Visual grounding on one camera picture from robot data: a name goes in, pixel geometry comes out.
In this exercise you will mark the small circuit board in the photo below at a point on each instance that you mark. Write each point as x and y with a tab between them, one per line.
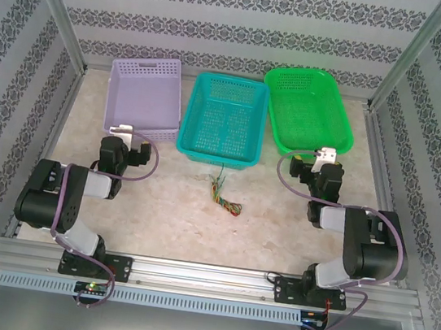
313	323
92	287

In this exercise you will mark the aluminium side rail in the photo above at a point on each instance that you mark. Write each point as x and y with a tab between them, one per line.
381	163
61	110

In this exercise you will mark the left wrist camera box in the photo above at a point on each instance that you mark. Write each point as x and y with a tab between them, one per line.
124	130

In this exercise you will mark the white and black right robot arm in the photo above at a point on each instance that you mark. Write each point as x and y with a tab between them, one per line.
332	217

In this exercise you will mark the metal bracket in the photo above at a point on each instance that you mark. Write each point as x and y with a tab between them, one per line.
327	153

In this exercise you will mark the left small circuit board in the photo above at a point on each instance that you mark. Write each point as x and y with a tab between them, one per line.
92	287

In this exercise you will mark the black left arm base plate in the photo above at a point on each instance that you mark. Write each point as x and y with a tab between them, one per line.
119	268

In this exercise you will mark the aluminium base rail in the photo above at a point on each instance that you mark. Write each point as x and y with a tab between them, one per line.
204	277

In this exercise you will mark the green plastic basket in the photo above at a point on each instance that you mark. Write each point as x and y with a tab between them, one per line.
310	112

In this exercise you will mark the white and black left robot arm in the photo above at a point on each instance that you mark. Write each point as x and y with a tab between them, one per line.
96	184

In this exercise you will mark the lavender plastic basket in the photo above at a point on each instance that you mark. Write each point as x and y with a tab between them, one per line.
144	93

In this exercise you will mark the teal plastic basket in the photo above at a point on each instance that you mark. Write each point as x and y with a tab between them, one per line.
221	132

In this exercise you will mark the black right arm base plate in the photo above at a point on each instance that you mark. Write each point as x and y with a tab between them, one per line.
285	291

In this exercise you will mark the right small circuit board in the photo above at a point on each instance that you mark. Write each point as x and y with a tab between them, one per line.
313	323

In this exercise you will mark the aluminium frame post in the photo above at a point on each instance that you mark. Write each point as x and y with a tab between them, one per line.
59	11
410	56

